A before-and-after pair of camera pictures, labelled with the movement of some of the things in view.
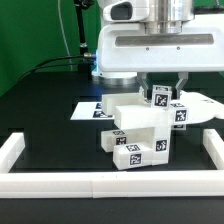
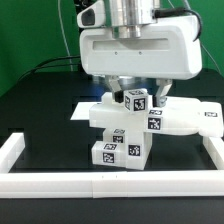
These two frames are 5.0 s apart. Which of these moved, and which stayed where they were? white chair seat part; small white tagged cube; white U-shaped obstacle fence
Moved: white chair seat part
Stayed: white U-shaped obstacle fence; small white tagged cube
